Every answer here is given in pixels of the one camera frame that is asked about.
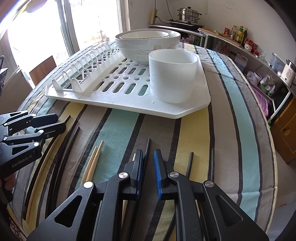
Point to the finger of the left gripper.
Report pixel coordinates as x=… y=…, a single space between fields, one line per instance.
x=17 y=121
x=46 y=133

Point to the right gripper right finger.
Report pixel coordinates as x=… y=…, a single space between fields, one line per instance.
x=203 y=210

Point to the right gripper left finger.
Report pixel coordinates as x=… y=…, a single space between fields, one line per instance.
x=94 y=211

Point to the wooden chopstick pair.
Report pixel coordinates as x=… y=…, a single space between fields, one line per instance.
x=94 y=163
x=87 y=169

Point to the person's left hand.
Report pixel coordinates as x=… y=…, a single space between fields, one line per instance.
x=10 y=182

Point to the striped tablecloth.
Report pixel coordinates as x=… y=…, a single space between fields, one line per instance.
x=233 y=124

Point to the white plastic dish rack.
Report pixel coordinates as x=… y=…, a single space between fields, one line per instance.
x=106 y=78

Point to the wooden door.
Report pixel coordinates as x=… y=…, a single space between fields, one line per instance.
x=283 y=132

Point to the large white bowl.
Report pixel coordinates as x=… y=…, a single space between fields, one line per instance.
x=138 y=50

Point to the pink lidded storage box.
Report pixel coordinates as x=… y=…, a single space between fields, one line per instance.
x=263 y=100

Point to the small white inner bowl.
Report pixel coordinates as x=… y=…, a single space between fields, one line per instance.
x=145 y=34

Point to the white utensil cup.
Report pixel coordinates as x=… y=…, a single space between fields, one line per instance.
x=172 y=73

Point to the metal shelf table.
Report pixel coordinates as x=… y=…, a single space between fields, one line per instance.
x=283 y=93

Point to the white electric kettle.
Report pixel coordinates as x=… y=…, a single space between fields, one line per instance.
x=288 y=73

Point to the clear blue plastic container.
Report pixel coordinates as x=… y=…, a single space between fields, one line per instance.
x=277 y=64

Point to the small metal shelf stand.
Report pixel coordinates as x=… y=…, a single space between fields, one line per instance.
x=187 y=36

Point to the wooden cutting board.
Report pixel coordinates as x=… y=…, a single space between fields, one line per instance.
x=219 y=36

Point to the black induction cooker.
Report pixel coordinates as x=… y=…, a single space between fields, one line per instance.
x=185 y=25

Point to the green label sauce bottle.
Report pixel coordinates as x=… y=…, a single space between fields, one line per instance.
x=239 y=35

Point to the dark sauce bottle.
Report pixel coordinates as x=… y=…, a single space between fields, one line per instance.
x=244 y=37

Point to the steel steamer pot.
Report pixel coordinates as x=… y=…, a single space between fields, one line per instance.
x=188 y=15

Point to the sliding window frame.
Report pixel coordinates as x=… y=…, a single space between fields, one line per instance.
x=32 y=31

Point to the wall power strip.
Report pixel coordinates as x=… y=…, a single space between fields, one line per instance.
x=153 y=16

